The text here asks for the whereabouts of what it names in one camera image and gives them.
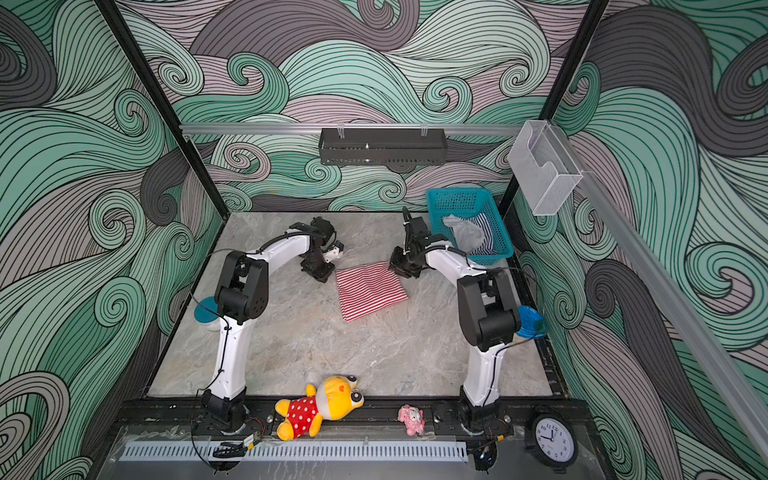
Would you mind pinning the black perforated metal shelf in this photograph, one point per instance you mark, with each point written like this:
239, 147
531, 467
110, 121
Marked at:
398, 149

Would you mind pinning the teal plastic basket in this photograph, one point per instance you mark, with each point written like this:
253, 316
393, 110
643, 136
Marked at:
468, 203

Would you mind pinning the aluminium rail right wall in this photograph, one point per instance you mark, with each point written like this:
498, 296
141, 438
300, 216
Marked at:
742, 399

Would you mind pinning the aluminium rail wall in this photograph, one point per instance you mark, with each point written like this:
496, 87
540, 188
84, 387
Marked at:
742, 399
277, 128

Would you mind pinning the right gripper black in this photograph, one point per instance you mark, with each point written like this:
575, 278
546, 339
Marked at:
396, 266

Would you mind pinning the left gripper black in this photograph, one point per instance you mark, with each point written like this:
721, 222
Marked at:
320, 276

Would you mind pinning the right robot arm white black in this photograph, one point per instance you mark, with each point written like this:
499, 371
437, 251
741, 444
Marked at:
487, 310

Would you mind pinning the blue white striped tank top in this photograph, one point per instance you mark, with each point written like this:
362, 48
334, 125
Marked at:
488, 245

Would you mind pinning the black round wall clock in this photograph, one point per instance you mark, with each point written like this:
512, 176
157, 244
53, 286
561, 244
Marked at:
550, 439

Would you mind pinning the yellow plush toy red dress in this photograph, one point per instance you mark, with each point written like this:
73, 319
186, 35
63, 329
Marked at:
333, 399

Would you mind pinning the red white striped tank top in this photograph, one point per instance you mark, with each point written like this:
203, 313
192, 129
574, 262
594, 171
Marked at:
367, 289

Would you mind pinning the clear plastic wall bin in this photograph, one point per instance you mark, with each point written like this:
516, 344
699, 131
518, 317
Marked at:
544, 164

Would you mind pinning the small pink plush toy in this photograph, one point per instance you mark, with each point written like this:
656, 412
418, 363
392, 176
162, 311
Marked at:
413, 420

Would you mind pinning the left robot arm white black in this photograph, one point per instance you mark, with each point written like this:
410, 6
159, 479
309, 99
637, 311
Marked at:
242, 295

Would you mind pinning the teal round lid left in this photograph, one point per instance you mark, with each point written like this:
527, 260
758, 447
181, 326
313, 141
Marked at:
206, 314

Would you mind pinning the aluminium rail back wall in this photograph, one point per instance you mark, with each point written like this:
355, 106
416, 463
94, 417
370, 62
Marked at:
277, 128

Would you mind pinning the white slotted cable duct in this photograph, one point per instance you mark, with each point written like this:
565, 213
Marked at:
382, 451

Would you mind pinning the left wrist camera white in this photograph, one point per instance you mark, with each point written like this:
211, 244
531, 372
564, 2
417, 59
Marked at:
333, 252

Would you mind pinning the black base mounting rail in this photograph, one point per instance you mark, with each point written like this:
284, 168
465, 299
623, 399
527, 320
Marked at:
444, 416

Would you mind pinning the grey tank top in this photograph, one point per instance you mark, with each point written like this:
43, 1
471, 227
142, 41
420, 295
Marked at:
467, 234

